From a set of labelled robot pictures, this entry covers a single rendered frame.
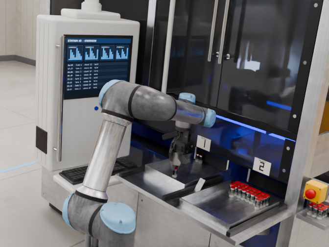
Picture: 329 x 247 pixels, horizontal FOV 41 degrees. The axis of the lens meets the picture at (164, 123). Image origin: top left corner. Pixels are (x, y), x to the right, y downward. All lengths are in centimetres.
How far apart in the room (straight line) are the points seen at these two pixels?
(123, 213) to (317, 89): 89
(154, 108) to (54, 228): 206
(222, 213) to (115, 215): 54
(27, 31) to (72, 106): 743
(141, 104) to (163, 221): 118
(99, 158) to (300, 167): 84
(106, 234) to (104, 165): 23
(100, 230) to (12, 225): 200
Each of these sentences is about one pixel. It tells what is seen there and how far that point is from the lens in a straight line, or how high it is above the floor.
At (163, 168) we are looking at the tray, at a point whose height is 88.
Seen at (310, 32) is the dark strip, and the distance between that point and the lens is 184.
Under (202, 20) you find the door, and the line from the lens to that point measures 215.
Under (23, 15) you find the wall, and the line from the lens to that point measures 966.
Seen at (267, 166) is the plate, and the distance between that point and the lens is 199.
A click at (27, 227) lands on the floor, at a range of 340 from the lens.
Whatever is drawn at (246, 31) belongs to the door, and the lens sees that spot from 200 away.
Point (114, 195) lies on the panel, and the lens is 282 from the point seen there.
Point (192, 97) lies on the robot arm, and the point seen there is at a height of 128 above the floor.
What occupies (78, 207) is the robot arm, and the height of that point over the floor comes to 100.
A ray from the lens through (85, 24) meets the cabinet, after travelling 217.
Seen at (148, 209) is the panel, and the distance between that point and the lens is 259.
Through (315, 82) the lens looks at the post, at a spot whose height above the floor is 143.
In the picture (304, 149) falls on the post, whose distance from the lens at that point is 188.
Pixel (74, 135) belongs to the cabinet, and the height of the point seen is 98.
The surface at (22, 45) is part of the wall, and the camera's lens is 975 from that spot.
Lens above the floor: 171
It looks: 17 degrees down
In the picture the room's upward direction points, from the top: 6 degrees clockwise
